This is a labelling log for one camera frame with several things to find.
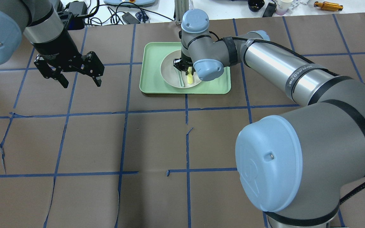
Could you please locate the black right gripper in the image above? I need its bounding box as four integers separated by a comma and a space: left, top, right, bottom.
173, 57, 193, 73

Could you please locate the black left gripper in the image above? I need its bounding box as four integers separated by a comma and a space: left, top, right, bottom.
34, 30, 105, 88

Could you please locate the yellow plastic fork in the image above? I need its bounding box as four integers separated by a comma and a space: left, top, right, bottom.
187, 73, 194, 84

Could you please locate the white round plate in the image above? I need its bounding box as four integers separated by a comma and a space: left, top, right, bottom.
160, 50, 202, 88

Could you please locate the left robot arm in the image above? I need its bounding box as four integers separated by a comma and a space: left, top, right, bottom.
0, 0, 105, 88

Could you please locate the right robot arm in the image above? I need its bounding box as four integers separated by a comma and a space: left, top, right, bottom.
173, 9, 365, 228

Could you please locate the grey-green plastic spoon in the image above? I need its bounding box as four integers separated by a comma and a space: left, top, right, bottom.
176, 70, 184, 88

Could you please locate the light green tray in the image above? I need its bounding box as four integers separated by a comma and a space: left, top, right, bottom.
139, 42, 231, 95

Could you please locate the black power adapter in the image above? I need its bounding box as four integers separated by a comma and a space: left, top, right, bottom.
61, 1, 87, 30

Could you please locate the white paper cup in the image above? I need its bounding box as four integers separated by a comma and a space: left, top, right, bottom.
275, 0, 293, 16

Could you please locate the gold metal cylinder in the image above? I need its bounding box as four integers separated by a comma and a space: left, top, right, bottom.
313, 1, 343, 12

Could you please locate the aluminium frame post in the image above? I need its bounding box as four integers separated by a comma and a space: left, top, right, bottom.
174, 0, 190, 25

